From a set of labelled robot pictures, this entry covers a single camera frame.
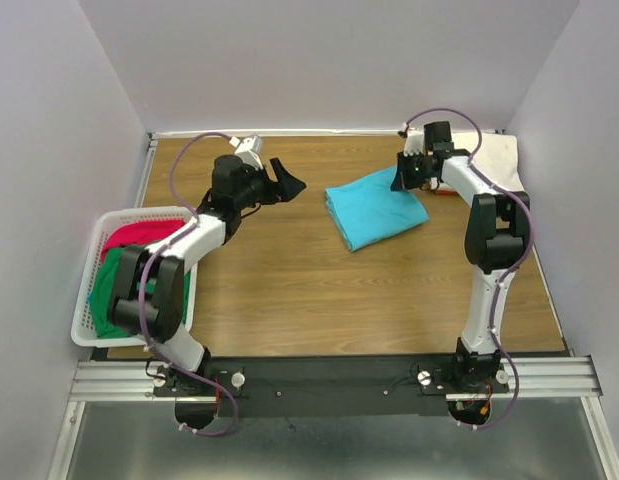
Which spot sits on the folded white t shirt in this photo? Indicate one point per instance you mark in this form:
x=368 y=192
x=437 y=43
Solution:
x=497 y=160

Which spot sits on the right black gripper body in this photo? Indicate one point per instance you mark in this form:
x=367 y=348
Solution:
x=413 y=168

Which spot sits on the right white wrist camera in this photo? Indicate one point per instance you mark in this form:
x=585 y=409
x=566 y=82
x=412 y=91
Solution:
x=413 y=141

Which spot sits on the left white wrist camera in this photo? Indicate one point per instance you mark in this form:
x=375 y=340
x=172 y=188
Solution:
x=248 y=149

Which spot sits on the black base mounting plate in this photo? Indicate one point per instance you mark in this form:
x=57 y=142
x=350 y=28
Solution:
x=324 y=386

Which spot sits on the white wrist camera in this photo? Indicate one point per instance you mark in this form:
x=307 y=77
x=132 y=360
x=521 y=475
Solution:
x=248 y=149
x=413 y=141

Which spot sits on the red t shirt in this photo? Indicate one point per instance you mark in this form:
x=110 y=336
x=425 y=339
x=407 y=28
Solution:
x=140 y=233

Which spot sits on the cyan polo t shirt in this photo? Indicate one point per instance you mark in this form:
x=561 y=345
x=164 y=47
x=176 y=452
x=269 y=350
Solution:
x=367 y=211

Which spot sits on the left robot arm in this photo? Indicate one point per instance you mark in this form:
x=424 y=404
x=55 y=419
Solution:
x=212 y=225

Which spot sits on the white plastic laundry basket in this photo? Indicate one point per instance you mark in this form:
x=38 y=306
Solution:
x=90 y=327

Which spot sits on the green t shirt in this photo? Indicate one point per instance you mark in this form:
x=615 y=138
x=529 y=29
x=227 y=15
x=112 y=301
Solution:
x=135 y=294

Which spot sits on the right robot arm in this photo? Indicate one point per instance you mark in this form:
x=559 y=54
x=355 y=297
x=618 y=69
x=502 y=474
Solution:
x=498 y=240

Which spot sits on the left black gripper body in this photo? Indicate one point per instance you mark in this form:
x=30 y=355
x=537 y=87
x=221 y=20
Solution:
x=258 y=186

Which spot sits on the aluminium frame rail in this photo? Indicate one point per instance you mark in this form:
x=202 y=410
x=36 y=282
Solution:
x=547 y=426

